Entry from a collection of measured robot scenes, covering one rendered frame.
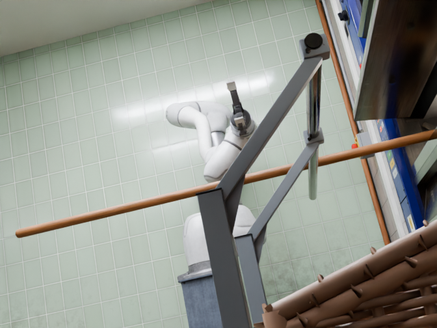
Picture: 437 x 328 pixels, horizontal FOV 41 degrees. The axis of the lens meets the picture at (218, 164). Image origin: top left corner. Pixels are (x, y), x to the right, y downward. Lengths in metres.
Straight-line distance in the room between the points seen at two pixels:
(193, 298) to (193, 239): 0.24
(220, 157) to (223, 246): 1.33
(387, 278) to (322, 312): 0.03
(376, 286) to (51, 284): 3.05
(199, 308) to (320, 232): 0.88
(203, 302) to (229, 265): 1.52
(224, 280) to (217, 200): 0.12
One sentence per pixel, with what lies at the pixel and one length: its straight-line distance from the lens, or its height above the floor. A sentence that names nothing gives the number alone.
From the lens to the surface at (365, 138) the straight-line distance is 2.78.
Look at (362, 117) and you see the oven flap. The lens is 2.18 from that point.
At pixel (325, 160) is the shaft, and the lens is 1.84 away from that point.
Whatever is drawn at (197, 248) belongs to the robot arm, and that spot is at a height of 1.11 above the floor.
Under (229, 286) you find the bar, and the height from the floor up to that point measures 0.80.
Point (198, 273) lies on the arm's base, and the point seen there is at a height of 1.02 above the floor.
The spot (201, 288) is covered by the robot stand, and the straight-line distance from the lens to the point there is 2.43.
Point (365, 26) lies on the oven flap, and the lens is 2.27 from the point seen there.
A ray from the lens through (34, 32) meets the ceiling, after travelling 3.60.
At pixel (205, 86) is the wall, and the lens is 3.30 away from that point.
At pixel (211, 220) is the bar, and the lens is 0.92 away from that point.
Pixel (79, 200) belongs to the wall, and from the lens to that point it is 3.30.
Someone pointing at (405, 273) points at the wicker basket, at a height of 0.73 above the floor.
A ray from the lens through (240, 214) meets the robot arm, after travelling 2.60.
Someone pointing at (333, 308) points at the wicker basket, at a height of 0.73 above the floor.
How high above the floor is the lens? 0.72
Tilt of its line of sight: 17 degrees up
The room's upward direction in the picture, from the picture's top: 12 degrees counter-clockwise
